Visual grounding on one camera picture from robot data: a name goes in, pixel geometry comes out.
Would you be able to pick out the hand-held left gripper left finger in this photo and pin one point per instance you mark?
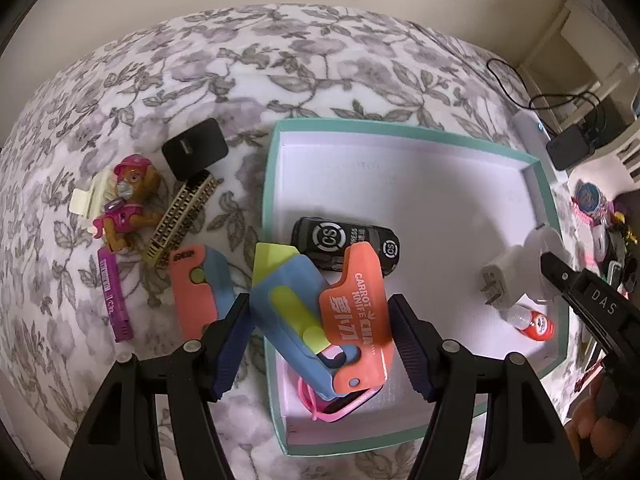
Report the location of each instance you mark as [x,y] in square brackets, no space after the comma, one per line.
[232,345]

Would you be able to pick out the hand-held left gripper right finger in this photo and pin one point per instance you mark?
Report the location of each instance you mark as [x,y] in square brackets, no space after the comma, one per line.
[410,345]

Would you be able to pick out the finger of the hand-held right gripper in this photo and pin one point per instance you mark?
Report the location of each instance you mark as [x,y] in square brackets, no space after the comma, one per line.
[557,272]

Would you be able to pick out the white charger plug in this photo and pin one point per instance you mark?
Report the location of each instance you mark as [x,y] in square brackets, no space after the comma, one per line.
[505,265]

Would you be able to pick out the red white glue bottle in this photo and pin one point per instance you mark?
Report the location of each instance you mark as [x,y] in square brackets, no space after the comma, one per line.
[540,327]

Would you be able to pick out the large orange blue toy knife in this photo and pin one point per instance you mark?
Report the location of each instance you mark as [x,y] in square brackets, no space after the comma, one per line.
[350,310]

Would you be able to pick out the pink smartwatch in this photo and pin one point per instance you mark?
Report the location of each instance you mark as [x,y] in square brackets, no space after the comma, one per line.
[330,412]

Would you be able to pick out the black toy car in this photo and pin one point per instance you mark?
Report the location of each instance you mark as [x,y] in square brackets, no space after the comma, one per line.
[320,237]

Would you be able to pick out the puppy toy figure pink cap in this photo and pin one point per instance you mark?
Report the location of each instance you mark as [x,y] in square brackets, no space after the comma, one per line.
[125,220]

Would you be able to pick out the teal box white inside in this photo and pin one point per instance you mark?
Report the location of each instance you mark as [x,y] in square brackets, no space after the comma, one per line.
[400,175]

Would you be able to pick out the person's right hand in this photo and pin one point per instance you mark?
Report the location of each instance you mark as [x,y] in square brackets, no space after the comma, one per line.
[585,422]

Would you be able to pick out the small orange blue toy knife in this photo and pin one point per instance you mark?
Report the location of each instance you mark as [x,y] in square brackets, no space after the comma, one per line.
[192,300]

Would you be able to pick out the round pink blue toy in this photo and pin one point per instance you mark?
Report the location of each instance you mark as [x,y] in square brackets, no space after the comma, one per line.
[591,199]

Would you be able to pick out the black power adapter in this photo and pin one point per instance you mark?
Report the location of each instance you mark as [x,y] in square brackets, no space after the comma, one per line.
[567,150]

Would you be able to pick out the purple pen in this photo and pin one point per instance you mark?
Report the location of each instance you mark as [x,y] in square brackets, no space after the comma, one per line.
[114,300]

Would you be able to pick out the black charger cube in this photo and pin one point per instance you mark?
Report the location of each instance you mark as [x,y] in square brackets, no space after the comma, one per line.
[195,150]

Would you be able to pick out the cream hair claw clip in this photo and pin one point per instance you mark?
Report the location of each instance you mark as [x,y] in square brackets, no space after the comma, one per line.
[82,202]

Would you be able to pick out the cream shelf unit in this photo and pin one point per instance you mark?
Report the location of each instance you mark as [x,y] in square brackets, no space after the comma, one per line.
[590,35]

